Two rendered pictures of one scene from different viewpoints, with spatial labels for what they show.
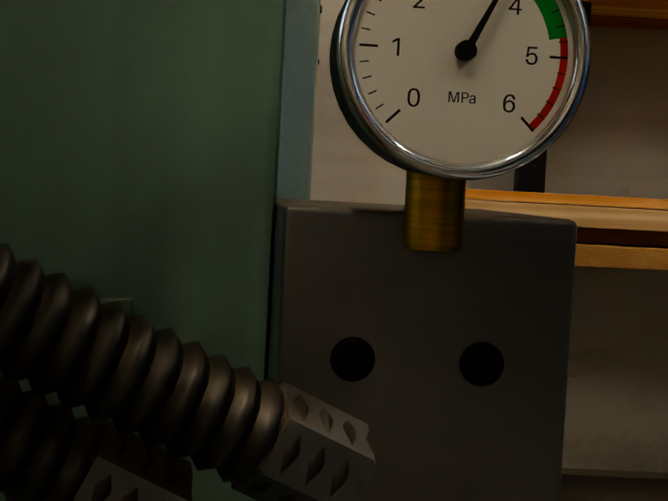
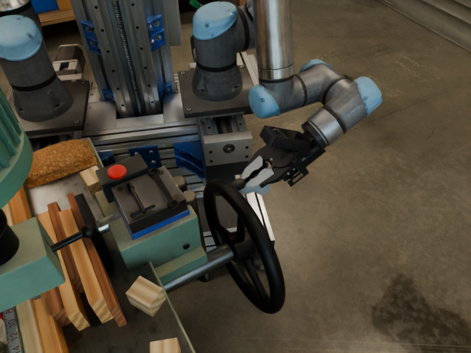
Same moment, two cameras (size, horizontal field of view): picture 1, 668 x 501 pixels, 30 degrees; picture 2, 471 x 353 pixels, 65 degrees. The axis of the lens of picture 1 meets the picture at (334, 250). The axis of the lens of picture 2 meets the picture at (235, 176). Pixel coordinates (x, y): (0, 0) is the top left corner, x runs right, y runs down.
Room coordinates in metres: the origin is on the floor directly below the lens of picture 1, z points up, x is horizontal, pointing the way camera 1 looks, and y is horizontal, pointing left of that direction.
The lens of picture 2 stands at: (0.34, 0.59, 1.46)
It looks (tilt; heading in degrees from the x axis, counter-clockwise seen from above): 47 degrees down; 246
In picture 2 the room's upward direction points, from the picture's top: straight up
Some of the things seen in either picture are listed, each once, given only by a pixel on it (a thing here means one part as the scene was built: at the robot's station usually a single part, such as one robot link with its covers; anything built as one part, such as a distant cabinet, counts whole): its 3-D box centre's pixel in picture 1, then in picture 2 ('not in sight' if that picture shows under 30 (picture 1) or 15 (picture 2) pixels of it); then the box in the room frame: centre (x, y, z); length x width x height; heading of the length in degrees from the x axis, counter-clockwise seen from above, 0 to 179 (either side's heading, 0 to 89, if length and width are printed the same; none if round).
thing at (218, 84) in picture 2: not in sight; (216, 72); (0.00, -0.31, 0.87); 0.15 x 0.15 x 0.10
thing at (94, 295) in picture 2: not in sight; (85, 262); (0.43, 0.22, 0.94); 0.18 x 0.02 x 0.07; 96
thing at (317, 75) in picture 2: not in sight; (317, 84); (-0.13, -0.01, 0.97); 0.11 x 0.11 x 0.08; 2
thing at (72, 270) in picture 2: not in sight; (67, 245); (0.46, 0.16, 0.93); 0.16 x 0.02 x 0.05; 96
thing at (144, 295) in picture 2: not in sight; (146, 295); (0.36, 0.30, 0.92); 0.04 x 0.03 x 0.04; 127
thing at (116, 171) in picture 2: not in sight; (116, 171); (0.35, 0.13, 1.02); 0.03 x 0.03 x 0.01
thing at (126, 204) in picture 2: not in sight; (141, 190); (0.32, 0.15, 0.99); 0.13 x 0.11 x 0.06; 96
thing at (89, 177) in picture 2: not in sight; (94, 182); (0.39, 0.03, 0.92); 0.04 x 0.03 x 0.04; 102
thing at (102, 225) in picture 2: not in sight; (111, 222); (0.38, 0.17, 0.95); 0.09 x 0.07 x 0.09; 96
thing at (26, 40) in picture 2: not in sight; (20, 49); (0.48, -0.44, 0.98); 0.13 x 0.12 x 0.14; 90
